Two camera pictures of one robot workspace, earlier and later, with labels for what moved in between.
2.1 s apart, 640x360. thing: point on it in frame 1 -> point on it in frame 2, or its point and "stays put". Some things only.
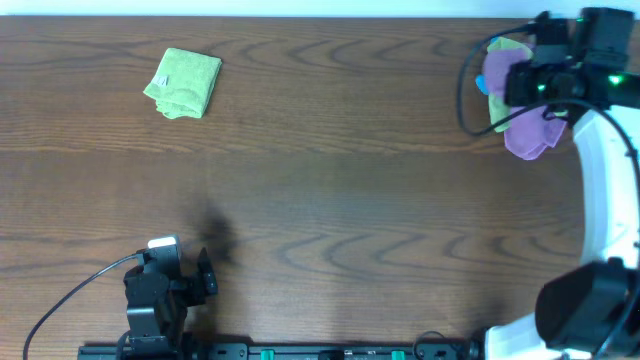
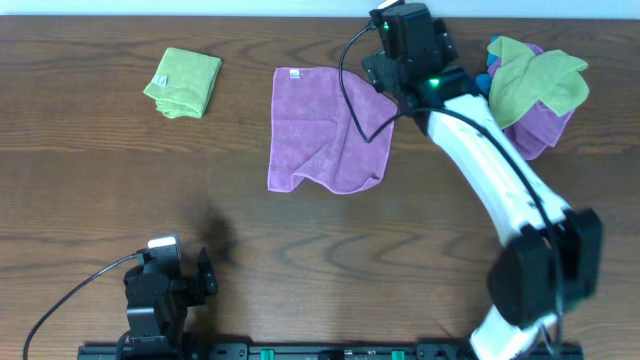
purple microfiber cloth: x=529 y=137 -> x=314 y=133
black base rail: x=282 y=351 stays put
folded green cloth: x=184 y=82 stays put
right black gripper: x=516 y=92 -> x=380 y=69
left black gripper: x=203 y=280 stays put
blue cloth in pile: x=481 y=79 stays put
